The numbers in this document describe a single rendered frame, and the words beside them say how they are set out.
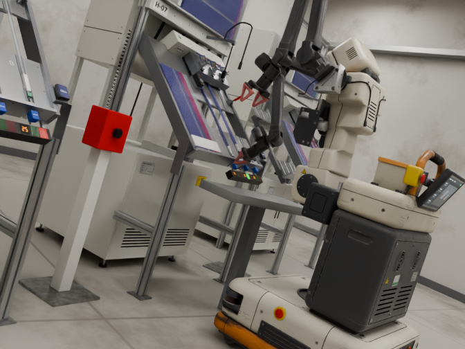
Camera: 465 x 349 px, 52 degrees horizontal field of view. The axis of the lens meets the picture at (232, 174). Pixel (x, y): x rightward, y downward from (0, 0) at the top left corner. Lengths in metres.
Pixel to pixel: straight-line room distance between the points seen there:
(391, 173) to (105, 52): 1.59
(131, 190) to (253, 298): 0.86
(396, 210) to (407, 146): 4.08
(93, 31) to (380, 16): 4.48
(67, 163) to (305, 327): 1.55
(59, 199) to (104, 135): 0.88
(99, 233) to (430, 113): 4.20
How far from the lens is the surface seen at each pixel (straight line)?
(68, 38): 5.49
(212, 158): 2.36
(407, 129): 5.87
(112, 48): 2.67
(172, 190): 2.19
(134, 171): 2.42
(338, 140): 2.10
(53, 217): 2.79
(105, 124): 1.95
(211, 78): 2.80
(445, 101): 5.78
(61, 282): 2.12
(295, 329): 1.88
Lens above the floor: 0.80
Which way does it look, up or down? 3 degrees down
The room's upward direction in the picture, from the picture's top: 18 degrees clockwise
